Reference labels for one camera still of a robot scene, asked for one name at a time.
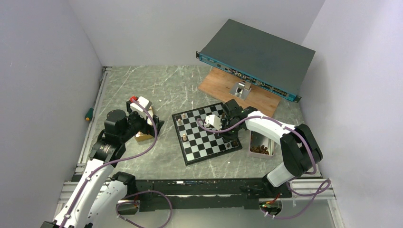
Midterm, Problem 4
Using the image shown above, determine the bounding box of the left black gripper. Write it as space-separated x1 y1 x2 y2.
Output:
119 101 163 143

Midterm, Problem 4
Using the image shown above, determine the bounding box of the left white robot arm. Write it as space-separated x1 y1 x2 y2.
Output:
41 108 164 228

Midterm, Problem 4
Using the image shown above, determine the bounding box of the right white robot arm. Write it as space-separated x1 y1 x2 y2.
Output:
204 99 323 197

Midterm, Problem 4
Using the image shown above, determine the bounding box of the white tray with dark pieces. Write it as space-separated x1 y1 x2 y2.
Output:
247 131 275 159

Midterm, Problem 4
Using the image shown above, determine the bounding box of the wooden board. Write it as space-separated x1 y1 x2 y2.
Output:
198 68 281 117

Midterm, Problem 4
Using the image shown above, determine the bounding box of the gold tin tray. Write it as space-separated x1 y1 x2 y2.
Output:
134 107 154 142

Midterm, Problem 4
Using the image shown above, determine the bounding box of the black and white chessboard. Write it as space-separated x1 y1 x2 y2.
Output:
172 102 242 166

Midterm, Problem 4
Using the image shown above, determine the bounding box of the orange green screwdriver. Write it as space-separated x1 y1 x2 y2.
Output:
85 108 94 121

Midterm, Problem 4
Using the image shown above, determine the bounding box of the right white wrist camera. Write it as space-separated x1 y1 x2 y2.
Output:
204 114 221 130

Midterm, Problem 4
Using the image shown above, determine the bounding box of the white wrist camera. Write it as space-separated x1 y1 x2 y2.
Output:
129 96 152 113
204 114 221 130

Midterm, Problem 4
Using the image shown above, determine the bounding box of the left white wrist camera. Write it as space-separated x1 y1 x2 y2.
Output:
129 96 152 113

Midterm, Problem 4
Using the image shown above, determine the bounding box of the silver metal stand bracket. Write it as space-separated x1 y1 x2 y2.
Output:
230 81 251 100

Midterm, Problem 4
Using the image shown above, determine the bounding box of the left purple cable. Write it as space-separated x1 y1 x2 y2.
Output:
58 100 173 228

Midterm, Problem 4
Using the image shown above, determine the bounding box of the dark grey network switch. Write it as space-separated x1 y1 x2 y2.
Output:
196 19 316 103

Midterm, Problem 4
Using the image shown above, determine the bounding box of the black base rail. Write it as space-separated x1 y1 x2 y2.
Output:
117 178 292 215

